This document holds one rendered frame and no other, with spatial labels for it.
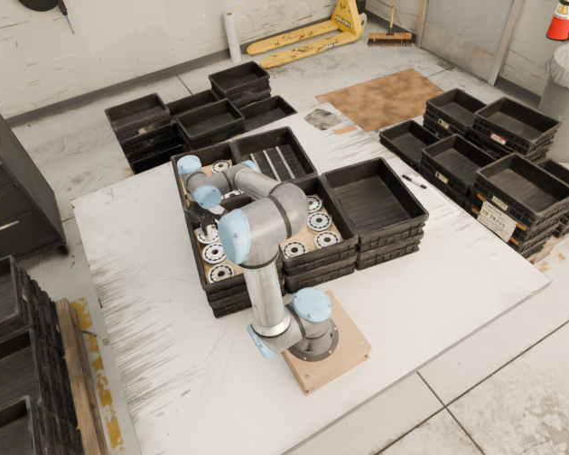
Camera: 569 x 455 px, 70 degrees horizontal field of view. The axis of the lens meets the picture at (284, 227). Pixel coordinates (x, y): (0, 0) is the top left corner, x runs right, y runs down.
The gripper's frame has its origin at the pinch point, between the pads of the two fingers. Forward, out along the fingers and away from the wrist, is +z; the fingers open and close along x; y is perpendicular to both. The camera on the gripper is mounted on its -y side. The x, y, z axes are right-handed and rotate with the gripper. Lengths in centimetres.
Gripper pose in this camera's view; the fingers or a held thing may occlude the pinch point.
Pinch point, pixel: (215, 234)
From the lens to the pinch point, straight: 158.3
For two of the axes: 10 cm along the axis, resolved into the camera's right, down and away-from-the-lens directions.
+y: -9.1, -2.6, 3.2
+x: -4.0, 7.0, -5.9
